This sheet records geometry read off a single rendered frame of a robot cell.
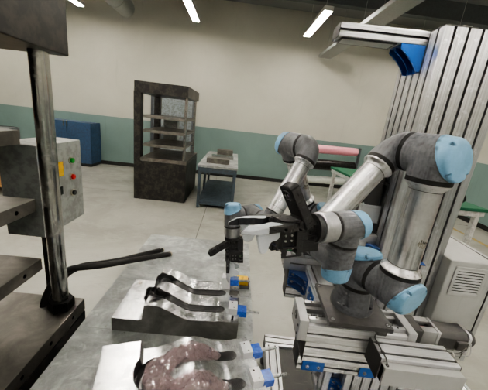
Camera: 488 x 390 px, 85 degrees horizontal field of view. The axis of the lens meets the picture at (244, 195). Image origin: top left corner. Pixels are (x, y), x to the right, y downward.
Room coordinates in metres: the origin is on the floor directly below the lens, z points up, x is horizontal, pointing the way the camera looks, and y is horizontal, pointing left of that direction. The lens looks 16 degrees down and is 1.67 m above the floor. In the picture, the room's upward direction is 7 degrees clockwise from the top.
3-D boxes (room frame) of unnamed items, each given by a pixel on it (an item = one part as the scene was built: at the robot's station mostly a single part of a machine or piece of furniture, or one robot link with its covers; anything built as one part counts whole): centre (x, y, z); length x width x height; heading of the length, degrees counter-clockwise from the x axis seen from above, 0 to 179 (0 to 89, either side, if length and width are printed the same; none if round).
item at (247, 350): (0.79, -0.12, 0.85); 0.13 x 0.05 x 0.05; 109
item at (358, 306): (0.87, -0.45, 1.09); 0.15 x 0.15 x 0.10
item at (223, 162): (5.55, 0.56, 0.46); 1.90 x 0.70 x 0.92; 3
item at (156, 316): (1.00, 0.22, 0.87); 0.50 x 0.26 x 0.14; 92
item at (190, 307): (0.99, 0.20, 0.92); 0.35 x 0.16 x 0.09; 92
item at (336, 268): (0.66, -0.26, 1.34); 0.11 x 0.08 x 0.11; 25
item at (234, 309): (0.95, -0.06, 0.89); 0.13 x 0.05 x 0.05; 92
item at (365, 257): (0.87, -0.45, 1.20); 0.13 x 0.12 x 0.14; 25
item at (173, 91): (5.51, 1.61, 1.03); 1.54 x 0.94 x 2.06; 3
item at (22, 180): (1.19, 0.92, 0.73); 0.30 x 0.22 x 1.47; 2
